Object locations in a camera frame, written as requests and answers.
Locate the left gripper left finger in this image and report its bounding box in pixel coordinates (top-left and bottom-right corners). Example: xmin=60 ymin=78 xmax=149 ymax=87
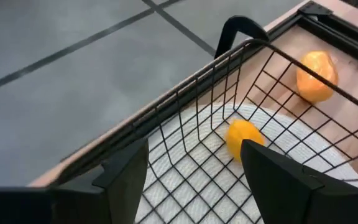
xmin=92 ymin=139 xmax=150 ymax=224

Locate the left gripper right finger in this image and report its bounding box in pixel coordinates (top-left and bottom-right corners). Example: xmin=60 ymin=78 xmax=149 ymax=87
xmin=240 ymin=139 xmax=325 ymax=224

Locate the orange toy mango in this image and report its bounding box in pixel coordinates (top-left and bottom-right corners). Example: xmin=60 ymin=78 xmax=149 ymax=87
xmin=296 ymin=50 xmax=339 ymax=104

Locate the yellow-orange toy fruit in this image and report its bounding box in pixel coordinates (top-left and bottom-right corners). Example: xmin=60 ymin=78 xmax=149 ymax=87
xmin=225 ymin=119 xmax=265 ymax=162

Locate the white round woven placemat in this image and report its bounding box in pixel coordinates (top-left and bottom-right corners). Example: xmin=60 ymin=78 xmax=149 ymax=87
xmin=134 ymin=104 xmax=358 ymax=224

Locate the black clamp hook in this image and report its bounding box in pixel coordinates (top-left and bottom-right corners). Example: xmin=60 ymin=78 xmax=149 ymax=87
xmin=213 ymin=15 xmax=270 ymax=59

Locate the black wire basket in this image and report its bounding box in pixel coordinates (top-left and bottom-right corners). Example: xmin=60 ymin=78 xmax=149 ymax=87
xmin=129 ymin=37 xmax=358 ymax=224

